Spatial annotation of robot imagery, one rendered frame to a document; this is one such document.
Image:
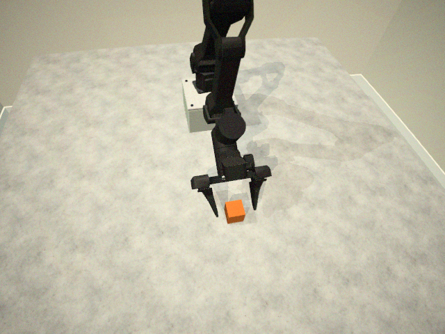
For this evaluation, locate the orange block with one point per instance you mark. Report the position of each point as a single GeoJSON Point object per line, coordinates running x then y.
{"type": "Point", "coordinates": [234, 211]}

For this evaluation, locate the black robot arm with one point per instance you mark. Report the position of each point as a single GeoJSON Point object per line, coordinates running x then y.
{"type": "Point", "coordinates": [216, 62]}

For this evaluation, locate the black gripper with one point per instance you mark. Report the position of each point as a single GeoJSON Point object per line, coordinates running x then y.
{"type": "Point", "coordinates": [202, 182]}

